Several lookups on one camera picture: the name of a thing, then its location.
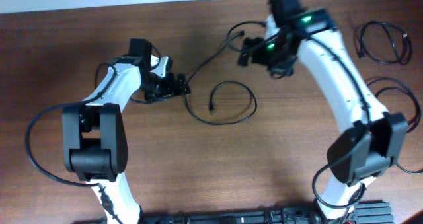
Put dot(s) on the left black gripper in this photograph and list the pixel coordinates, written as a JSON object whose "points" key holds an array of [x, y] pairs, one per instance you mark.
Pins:
{"points": [[172, 89]]}

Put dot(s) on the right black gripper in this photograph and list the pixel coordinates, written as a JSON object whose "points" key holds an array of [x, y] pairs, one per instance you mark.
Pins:
{"points": [[259, 43]]}

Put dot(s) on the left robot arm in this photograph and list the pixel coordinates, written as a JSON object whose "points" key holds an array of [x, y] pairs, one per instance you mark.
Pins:
{"points": [[95, 147]]}

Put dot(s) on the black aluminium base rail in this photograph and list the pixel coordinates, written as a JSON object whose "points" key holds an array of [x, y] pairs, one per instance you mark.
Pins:
{"points": [[264, 216]]}

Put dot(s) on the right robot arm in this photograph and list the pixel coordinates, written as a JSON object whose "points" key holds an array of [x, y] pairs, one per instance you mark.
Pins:
{"points": [[371, 138]]}

